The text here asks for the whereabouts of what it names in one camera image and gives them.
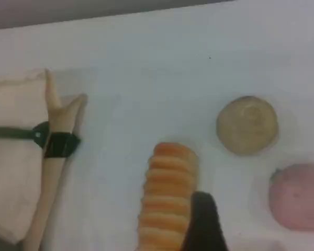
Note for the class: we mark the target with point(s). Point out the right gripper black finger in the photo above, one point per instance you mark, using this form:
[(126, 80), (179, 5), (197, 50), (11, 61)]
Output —
[(204, 227)]

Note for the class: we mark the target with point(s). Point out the long ridged orange bread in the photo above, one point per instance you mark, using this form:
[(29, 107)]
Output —
[(167, 183)]

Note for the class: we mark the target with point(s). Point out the pink peach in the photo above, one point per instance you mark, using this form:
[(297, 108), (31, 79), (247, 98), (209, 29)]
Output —
[(298, 198)]

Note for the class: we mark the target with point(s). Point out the round beige potato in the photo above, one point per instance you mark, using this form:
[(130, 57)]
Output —
[(247, 125)]

